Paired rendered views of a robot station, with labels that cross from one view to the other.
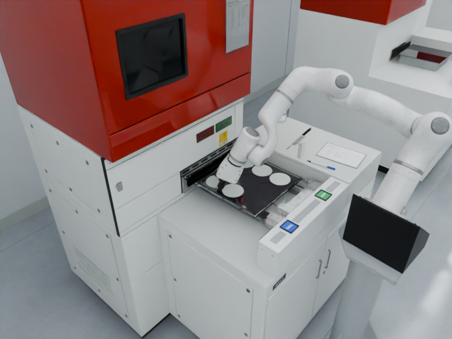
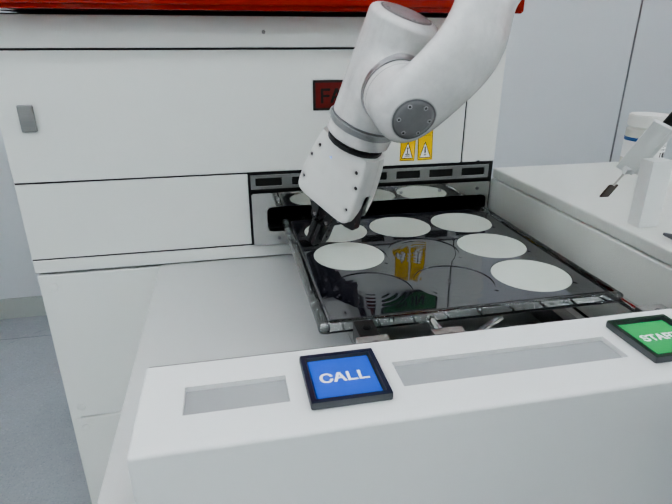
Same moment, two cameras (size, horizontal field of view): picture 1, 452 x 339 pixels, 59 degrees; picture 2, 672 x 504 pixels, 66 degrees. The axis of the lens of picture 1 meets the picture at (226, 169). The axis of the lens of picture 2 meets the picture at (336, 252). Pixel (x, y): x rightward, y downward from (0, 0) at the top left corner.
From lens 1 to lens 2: 131 cm
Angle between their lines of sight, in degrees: 35
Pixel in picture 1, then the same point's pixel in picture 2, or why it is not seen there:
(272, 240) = (203, 395)
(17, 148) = not seen: hidden behind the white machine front
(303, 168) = (640, 261)
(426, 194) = not seen: outside the picture
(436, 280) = not seen: outside the picture
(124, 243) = (49, 298)
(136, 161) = (89, 67)
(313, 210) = (546, 369)
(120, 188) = (25, 123)
